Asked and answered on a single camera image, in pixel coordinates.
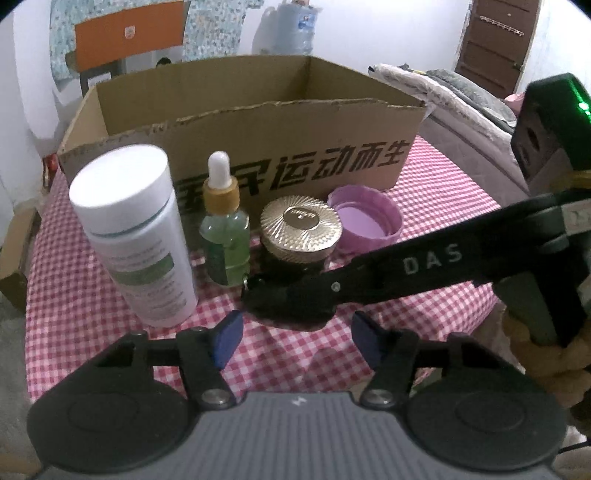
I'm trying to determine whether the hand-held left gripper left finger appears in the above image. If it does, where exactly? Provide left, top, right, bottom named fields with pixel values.
left=92, top=310, right=244, bottom=411

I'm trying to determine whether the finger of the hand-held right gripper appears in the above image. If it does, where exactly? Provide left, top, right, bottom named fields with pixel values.
left=242, top=270, right=345, bottom=330

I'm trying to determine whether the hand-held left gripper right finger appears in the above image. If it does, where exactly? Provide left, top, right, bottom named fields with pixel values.
left=351, top=310, right=504, bottom=411

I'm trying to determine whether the gold lidded jar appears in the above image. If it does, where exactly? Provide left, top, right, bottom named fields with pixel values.
left=259, top=195, right=345, bottom=278

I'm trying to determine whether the green dropper bottle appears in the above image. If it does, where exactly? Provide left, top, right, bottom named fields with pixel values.
left=198, top=151, right=251, bottom=288

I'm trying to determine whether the purple plastic lid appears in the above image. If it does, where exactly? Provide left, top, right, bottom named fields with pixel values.
left=327, top=185, right=403, bottom=254

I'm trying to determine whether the white plastic bottle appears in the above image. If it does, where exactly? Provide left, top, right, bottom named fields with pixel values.
left=69, top=144, right=199, bottom=328

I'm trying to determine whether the brown cardboard box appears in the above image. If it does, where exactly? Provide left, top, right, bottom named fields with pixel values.
left=56, top=54, right=428, bottom=252

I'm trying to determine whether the bed with grey blanket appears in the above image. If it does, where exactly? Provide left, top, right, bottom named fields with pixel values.
left=369, top=62, right=532, bottom=195

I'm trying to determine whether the pink checked tablecloth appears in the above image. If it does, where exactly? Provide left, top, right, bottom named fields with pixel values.
left=23, top=134, right=527, bottom=402

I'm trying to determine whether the grey blanket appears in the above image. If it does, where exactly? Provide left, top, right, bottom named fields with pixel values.
left=425, top=68, right=518, bottom=130

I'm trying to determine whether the white fuzzy mattress pad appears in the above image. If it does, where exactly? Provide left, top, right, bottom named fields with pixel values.
left=369, top=64, right=513, bottom=134

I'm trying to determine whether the brown wooden door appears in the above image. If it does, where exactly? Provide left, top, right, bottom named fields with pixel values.
left=455, top=0, right=541, bottom=100

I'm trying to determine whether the small cardboard carton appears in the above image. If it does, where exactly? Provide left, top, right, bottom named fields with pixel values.
left=0, top=208, right=42, bottom=315

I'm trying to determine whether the red packet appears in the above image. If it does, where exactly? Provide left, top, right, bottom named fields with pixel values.
left=42, top=154, right=61, bottom=190

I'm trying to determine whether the blue water jug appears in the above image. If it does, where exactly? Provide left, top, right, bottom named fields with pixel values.
left=252, top=0, right=319, bottom=56

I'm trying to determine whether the orange appliance carton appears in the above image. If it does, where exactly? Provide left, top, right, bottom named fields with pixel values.
left=65, top=0, right=185, bottom=97

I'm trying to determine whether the floral wall cloth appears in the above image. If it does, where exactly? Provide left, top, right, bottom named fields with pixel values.
left=46, top=0, right=266, bottom=81

